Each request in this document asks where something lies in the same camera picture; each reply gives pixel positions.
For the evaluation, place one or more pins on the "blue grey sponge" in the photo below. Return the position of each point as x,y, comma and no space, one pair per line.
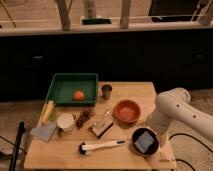
144,141

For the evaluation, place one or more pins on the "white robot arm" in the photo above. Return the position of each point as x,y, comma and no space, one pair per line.
174,104

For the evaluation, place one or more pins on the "orange bowl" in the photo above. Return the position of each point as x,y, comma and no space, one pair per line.
127,111

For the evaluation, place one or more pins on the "dark purple bowl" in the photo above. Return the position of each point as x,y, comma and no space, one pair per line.
153,148

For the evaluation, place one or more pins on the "small metal cup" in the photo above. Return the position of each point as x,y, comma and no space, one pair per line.
106,91

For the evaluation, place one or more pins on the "orange ball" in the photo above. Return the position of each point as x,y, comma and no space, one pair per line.
79,95

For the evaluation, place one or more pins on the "brown textured toy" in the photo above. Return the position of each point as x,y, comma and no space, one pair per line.
83,118

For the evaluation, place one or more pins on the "metal spoon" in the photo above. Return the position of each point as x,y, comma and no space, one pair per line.
101,117

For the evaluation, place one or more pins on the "green plastic tray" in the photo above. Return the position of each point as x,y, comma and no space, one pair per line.
64,85

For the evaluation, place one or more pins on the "white cup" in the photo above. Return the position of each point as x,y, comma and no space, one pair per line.
66,122

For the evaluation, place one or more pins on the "white dish brush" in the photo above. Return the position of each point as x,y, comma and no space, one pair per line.
85,148

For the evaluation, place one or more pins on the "green object on shelf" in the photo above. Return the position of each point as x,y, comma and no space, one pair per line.
96,21

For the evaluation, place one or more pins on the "grey cloth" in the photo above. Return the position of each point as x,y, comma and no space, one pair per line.
44,131

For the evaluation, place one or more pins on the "black pole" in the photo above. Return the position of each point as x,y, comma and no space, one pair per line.
21,130

